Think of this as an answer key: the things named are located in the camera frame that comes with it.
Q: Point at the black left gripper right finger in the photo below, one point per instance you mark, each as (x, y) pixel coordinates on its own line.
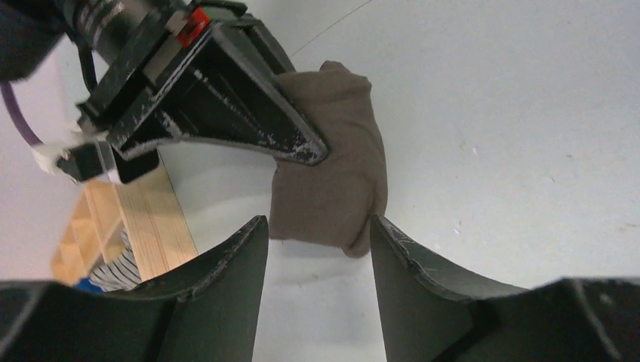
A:
(432, 309)

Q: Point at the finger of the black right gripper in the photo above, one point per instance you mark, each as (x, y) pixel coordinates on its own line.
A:
(259, 50)

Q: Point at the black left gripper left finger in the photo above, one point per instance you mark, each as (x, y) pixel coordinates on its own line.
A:
(204, 310)

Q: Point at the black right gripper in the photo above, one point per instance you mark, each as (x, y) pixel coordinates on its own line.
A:
(202, 94)

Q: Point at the wooden compartment organizer box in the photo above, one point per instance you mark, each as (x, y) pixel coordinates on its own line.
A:
(147, 209)

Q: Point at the brown boxer briefs beige waistband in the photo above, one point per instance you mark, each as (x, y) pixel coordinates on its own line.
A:
(331, 203)

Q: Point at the striped grey rolled underwear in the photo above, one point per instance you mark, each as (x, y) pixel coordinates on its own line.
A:
(119, 274)

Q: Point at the blue rolled underwear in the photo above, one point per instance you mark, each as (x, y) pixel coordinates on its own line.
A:
(85, 284)

